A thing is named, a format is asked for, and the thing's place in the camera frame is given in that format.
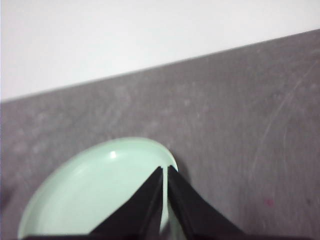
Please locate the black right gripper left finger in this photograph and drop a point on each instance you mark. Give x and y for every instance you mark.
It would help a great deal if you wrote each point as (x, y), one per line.
(140, 215)

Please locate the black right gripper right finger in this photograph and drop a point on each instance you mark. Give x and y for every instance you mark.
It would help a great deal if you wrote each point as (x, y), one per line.
(192, 215)

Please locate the pale green plate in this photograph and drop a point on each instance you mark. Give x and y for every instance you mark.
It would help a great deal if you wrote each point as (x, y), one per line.
(87, 187)

